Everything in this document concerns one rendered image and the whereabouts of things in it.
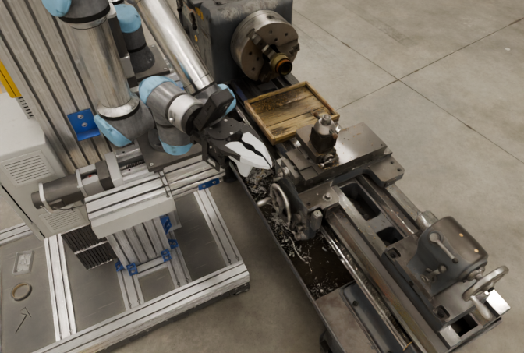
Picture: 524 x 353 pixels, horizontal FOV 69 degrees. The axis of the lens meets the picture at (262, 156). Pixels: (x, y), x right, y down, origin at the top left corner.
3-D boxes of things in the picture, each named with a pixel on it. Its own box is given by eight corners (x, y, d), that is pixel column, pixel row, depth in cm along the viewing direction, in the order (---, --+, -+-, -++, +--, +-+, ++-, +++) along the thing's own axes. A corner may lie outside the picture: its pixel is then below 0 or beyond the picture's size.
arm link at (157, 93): (168, 96, 93) (161, 66, 87) (198, 116, 88) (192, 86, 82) (141, 111, 89) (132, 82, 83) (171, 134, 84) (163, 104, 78)
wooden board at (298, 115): (243, 106, 189) (243, 100, 186) (306, 86, 200) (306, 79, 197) (272, 146, 171) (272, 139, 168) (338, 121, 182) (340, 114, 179)
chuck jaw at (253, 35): (260, 50, 182) (246, 37, 173) (267, 42, 181) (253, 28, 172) (271, 62, 176) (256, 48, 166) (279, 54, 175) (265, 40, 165)
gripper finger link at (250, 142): (277, 176, 75) (244, 153, 79) (281, 154, 71) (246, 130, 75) (267, 184, 73) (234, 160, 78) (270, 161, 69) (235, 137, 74)
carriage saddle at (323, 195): (274, 167, 163) (274, 158, 158) (362, 133, 177) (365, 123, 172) (311, 222, 145) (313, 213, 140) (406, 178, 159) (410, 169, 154)
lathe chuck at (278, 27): (231, 76, 193) (235, 16, 170) (285, 66, 205) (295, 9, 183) (238, 86, 187) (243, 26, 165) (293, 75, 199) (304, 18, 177)
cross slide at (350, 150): (277, 161, 157) (277, 153, 154) (361, 128, 170) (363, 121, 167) (298, 190, 147) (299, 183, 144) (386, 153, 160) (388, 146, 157)
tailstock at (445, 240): (377, 254, 136) (399, 208, 114) (419, 232, 142) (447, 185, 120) (438, 333, 118) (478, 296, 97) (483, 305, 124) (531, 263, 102)
